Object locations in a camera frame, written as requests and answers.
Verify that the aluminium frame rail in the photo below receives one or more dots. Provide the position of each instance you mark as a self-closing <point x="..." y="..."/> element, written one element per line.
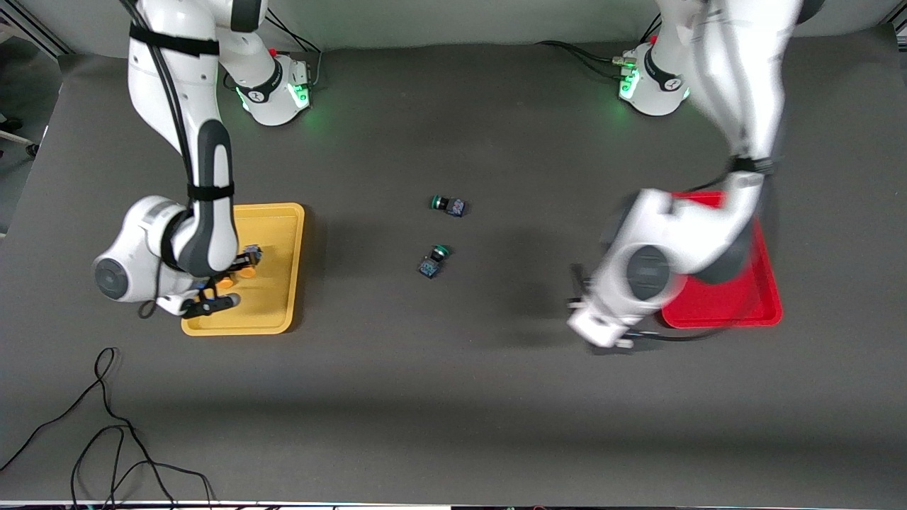
<point x="42" y="35"/>

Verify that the green push button switch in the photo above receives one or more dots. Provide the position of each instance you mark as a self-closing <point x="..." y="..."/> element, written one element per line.
<point x="449" y="206"/>
<point x="432" y="262"/>

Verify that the yellow push button switch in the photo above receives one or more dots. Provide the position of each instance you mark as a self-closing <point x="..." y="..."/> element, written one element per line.
<point x="249" y="259"/>
<point x="227" y="282"/>

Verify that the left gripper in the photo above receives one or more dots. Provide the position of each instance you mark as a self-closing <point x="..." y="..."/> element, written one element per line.
<point x="579" y="284"/>

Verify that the red plastic tray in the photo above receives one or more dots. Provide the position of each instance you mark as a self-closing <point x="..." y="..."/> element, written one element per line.
<point x="758" y="297"/>

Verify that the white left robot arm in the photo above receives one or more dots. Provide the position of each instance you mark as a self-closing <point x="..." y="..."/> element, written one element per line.
<point x="737" y="85"/>

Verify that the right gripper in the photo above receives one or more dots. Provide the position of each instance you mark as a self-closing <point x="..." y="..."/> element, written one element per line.
<point x="239" y="263"/>

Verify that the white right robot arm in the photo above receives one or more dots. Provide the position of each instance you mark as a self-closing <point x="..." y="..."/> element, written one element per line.
<point x="152" y="106"/>

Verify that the yellow plastic tray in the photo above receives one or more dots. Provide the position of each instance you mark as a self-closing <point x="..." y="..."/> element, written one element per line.
<point x="276" y="297"/>

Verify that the white stand leg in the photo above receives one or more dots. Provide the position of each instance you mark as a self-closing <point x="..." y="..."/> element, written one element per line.
<point x="18" y="138"/>

